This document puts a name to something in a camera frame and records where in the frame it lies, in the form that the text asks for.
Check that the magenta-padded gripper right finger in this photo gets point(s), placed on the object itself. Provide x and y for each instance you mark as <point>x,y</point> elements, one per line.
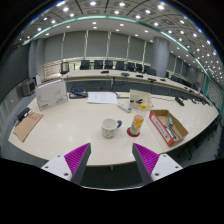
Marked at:
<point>153,163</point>

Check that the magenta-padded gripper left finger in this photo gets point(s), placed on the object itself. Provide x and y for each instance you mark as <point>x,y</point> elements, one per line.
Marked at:
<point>71,163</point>

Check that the yellow-capped orange drink bottle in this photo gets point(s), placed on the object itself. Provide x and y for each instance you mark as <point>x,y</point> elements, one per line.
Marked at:
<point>136,124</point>

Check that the red-sided open cardboard box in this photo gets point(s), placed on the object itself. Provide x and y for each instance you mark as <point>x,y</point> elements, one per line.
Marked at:
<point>160,128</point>

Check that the flat round red coaster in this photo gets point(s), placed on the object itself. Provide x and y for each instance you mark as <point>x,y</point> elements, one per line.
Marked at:
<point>128,132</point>

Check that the grey eraser block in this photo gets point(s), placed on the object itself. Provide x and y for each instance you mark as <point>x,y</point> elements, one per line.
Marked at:
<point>170,121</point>

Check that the brown envelope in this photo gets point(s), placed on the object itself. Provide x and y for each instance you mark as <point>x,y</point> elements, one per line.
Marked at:
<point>28,126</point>

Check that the white remote control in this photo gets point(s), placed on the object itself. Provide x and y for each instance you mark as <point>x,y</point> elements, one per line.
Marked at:
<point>124,107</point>

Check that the beige open box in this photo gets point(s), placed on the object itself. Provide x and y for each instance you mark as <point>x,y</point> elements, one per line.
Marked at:
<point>145,98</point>

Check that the black desk device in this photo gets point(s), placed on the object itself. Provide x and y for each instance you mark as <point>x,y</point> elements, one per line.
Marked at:
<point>78,93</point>

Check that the white cardboard box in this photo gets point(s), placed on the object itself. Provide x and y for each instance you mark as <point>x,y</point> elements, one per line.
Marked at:
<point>51,95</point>

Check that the white paper sheet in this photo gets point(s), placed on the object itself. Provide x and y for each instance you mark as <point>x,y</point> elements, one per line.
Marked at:
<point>101,98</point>

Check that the black office chairs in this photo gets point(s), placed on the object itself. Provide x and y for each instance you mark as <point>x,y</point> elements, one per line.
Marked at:
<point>110,64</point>

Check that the ceiling lights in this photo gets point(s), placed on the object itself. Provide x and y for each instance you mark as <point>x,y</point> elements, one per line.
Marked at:
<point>138,16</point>

